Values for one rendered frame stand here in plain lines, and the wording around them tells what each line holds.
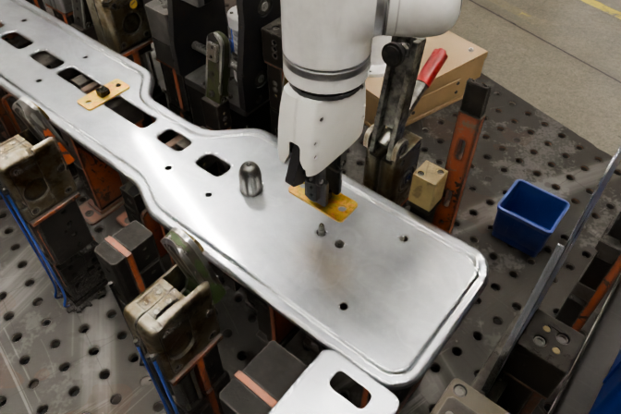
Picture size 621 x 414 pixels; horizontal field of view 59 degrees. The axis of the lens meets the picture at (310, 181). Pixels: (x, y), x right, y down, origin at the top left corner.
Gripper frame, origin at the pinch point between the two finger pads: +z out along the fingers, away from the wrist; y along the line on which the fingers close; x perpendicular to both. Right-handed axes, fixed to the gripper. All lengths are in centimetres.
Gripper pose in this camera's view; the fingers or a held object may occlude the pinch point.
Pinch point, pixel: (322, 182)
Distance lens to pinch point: 65.6
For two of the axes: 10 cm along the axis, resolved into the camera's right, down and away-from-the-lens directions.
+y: -6.3, 5.6, -5.4
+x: 7.7, 4.6, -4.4
